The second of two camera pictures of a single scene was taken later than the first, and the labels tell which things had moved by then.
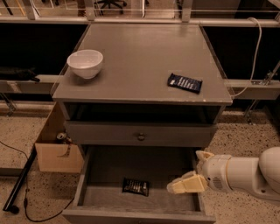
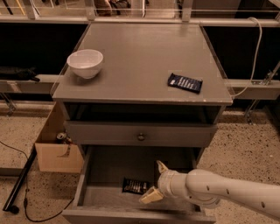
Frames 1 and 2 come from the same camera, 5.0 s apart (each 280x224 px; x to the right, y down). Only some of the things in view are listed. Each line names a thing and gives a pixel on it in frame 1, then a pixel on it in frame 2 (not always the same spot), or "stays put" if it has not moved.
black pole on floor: [8, 206] stays put
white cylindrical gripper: [215, 171] to [165, 181]
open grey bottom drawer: [100, 199] stays put
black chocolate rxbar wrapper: [136, 186] stays put
